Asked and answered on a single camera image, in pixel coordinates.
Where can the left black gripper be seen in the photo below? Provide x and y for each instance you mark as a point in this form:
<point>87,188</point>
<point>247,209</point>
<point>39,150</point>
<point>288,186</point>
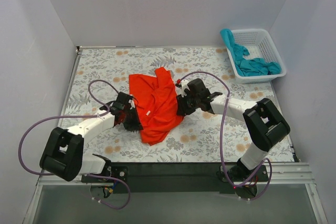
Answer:
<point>132,118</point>

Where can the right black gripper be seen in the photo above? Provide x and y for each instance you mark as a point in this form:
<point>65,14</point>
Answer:
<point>182,105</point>

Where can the orange t-shirt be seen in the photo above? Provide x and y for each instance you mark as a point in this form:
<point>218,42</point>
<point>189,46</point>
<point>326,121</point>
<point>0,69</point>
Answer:
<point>156,104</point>

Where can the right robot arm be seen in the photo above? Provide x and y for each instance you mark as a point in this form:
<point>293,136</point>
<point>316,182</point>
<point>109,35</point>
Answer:
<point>266,125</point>

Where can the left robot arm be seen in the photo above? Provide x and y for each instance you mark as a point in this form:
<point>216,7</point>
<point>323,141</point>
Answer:
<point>64,155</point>

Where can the floral table mat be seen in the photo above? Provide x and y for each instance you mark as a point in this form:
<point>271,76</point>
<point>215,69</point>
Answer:
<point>99,73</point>

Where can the teal t-shirt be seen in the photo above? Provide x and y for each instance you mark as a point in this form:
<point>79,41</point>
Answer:
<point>247,67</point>

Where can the white plastic basket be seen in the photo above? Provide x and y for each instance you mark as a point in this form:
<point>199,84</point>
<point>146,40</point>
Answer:
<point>260,45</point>

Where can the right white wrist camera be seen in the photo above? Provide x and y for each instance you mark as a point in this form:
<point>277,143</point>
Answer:
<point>182,85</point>

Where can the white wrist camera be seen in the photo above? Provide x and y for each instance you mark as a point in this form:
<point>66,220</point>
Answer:
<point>182,85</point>
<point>132,104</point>

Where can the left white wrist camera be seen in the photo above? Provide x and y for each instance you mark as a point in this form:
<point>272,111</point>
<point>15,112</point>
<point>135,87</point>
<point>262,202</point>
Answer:
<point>132,104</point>

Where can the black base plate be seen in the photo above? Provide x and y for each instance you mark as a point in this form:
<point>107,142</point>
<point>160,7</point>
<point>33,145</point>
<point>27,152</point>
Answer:
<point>168,185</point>

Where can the aluminium frame rail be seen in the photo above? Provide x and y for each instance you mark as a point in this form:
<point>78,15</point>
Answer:
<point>282,173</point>

